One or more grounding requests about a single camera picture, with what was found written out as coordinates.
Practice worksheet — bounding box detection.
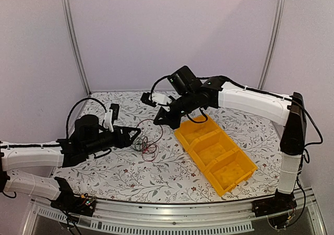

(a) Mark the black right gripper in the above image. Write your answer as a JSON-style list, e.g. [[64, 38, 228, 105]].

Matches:
[[152, 91, 197, 131]]

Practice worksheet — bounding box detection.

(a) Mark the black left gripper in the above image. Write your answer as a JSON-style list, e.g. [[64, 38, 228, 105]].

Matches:
[[84, 126, 141, 157]]

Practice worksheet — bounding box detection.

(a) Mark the red cable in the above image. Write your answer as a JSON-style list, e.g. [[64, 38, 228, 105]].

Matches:
[[137, 119, 164, 163]]

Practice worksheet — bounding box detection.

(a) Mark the black cable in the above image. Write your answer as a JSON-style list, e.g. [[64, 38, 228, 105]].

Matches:
[[132, 135, 160, 155]]

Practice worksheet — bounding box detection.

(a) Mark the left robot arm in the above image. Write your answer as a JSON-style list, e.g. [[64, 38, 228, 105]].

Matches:
[[1, 103, 141, 211]]

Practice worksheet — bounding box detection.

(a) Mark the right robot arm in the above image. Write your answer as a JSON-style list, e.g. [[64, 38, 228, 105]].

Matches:
[[147, 66, 324, 212]]

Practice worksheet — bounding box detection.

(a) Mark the floral table mat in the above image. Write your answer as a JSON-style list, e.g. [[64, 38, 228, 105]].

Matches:
[[53, 92, 281, 203]]

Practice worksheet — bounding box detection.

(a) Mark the yellow three-compartment bin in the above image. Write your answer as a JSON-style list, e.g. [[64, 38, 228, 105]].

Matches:
[[174, 116, 257, 196]]

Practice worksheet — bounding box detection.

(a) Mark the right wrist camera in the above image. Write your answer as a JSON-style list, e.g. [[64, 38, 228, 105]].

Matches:
[[140, 92, 174, 112]]

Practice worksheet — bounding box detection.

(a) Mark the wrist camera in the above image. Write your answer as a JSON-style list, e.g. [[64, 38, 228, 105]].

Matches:
[[102, 103, 120, 132], [140, 92, 174, 112]]

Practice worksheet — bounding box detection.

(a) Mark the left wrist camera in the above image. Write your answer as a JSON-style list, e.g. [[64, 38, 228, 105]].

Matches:
[[102, 103, 120, 132]]

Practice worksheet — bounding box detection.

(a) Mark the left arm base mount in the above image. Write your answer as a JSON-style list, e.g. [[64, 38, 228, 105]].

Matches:
[[51, 177, 96, 217]]

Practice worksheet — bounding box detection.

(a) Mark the aluminium front rail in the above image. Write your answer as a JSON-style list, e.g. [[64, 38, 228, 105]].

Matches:
[[21, 187, 333, 234]]

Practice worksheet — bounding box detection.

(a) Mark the left aluminium frame post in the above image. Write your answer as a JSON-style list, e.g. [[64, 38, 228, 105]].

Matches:
[[62, 0, 91, 95]]

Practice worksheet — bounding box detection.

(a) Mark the aluminium frame post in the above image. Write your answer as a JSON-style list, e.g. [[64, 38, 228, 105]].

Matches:
[[62, 0, 91, 95], [257, 0, 285, 89]]

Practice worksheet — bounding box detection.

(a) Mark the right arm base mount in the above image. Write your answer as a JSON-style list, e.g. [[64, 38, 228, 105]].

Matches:
[[252, 188, 306, 230]]

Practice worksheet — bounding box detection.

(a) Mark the right aluminium frame post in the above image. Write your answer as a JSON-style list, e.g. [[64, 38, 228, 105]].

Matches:
[[257, 0, 285, 89]]

